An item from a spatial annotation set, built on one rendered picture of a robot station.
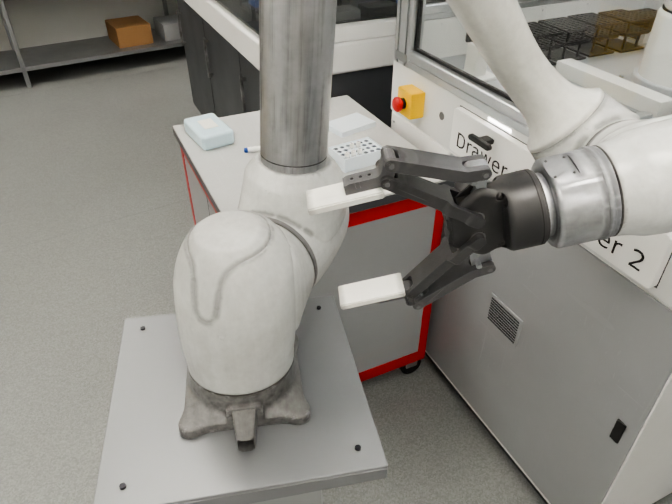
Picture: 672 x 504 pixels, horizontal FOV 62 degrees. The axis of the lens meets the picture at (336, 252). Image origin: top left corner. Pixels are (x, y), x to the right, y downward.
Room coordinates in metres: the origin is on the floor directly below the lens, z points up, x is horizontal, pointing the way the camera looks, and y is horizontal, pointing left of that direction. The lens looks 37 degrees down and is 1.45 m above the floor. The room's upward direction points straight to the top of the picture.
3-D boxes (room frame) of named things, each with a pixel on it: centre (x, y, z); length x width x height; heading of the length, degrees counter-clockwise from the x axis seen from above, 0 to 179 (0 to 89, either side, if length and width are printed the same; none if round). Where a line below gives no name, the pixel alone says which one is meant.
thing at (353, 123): (1.54, -0.04, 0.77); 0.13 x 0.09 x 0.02; 128
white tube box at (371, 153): (1.33, -0.05, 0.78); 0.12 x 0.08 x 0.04; 121
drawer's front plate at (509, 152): (1.15, -0.35, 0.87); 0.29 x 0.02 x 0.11; 25
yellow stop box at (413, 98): (1.45, -0.20, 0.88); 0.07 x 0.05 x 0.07; 25
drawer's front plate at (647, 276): (0.87, -0.49, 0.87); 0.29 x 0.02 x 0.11; 25
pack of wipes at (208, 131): (1.47, 0.36, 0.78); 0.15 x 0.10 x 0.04; 32
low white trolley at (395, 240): (1.40, 0.09, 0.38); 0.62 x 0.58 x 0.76; 25
